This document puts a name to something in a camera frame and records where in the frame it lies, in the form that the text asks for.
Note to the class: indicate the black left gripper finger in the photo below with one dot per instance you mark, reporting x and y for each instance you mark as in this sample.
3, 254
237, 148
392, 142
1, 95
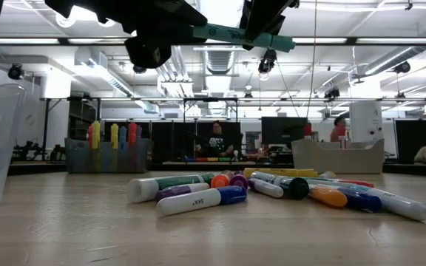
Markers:
148, 51

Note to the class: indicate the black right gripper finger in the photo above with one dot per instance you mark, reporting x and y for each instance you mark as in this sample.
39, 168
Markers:
268, 14
246, 13

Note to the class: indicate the teal Sharpie highlighter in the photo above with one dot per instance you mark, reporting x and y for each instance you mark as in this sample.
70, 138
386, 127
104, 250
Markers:
228, 35

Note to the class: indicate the purple Sharpie highlighter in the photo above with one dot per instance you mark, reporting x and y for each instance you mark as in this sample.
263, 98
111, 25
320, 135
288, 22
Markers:
139, 132
239, 181

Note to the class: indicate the yellow Sharpie highlighter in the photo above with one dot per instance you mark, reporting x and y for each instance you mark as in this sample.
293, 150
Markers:
114, 134
95, 134
283, 172

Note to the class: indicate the pink Sharpie highlighter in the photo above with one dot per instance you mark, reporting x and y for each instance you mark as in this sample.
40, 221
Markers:
90, 138

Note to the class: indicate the green Expo dry-erase marker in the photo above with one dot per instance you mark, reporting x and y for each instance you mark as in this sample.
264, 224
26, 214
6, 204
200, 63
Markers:
150, 188
297, 188

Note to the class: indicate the orange Expo dry-erase marker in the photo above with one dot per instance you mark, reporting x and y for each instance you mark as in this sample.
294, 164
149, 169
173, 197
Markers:
220, 181

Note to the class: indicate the black background robot arm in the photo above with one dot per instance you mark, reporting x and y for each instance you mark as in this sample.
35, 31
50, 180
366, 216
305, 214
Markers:
28, 149

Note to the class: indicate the black ceiling spotlight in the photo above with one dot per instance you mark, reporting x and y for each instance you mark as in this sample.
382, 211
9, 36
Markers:
267, 61
402, 67
15, 71
332, 93
139, 69

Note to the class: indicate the black partition panel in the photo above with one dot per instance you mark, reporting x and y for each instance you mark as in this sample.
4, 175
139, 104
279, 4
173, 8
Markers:
405, 140
172, 140

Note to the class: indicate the black monitor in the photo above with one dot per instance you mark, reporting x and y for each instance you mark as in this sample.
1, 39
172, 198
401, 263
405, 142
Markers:
285, 131

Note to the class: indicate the dark grey plastic bin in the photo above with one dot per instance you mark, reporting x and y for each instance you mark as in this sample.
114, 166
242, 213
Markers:
105, 162

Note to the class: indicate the coloured toy blocks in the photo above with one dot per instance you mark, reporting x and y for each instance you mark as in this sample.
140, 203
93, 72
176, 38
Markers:
207, 159

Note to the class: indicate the purple cap white marker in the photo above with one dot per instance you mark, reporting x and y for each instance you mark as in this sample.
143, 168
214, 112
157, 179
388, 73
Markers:
179, 191

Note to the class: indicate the white cylindrical machine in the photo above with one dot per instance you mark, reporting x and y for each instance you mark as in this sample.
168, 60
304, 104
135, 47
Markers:
364, 122

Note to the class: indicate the light grey plastic bin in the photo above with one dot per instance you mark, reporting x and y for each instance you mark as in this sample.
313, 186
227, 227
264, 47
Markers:
338, 159

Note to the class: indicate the orange cap white marker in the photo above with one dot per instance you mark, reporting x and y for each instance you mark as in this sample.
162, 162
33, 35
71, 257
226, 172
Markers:
329, 197

